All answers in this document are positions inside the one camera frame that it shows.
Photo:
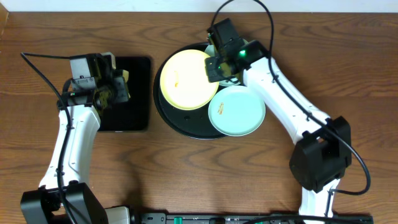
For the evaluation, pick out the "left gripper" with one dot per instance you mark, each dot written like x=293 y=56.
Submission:
x=116 y=86

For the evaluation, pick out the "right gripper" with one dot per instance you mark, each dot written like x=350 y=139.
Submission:
x=212 y=76

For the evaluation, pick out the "yellow sponge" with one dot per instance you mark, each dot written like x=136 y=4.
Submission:
x=125 y=75

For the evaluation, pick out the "green plate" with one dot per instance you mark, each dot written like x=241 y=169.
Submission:
x=236 y=111
x=230 y=55

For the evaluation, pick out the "yellow plate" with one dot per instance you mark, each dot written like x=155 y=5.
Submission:
x=183 y=80

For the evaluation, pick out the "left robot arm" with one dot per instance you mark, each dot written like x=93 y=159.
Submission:
x=63 y=195

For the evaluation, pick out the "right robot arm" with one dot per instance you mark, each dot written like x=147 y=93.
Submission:
x=322 y=145

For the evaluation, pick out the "black rectangular tray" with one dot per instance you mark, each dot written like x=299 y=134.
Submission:
x=132 y=115

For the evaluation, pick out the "round black tray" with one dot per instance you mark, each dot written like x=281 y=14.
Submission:
x=192 y=123

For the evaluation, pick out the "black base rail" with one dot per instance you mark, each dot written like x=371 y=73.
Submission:
x=275 y=218

